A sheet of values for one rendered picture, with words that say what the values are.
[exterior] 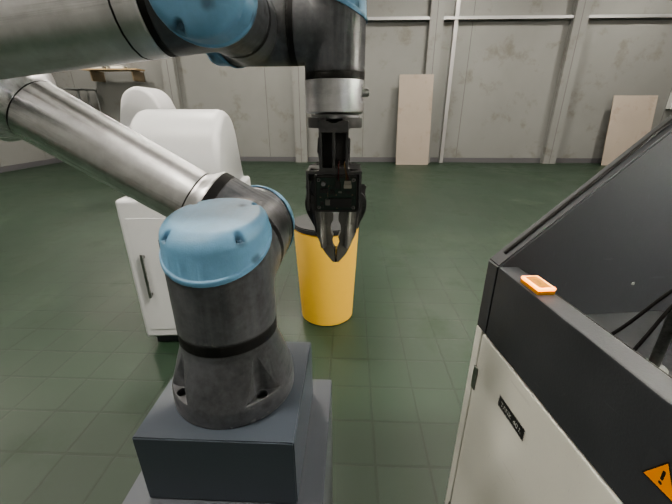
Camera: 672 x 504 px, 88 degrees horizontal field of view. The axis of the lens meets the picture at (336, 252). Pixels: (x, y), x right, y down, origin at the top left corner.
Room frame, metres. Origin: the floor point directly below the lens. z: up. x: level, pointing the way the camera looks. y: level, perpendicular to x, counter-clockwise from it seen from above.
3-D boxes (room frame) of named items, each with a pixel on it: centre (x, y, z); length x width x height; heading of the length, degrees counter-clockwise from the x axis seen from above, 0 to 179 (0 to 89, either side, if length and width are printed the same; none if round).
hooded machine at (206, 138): (1.95, 0.81, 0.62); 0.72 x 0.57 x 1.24; 179
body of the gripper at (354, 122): (0.48, 0.00, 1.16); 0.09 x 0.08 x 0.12; 178
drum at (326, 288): (1.97, 0.06, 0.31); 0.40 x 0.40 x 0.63
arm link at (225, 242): (0.37, 0.13, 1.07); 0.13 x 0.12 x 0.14; 178
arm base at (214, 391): (0.36, 0.13, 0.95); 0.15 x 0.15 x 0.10
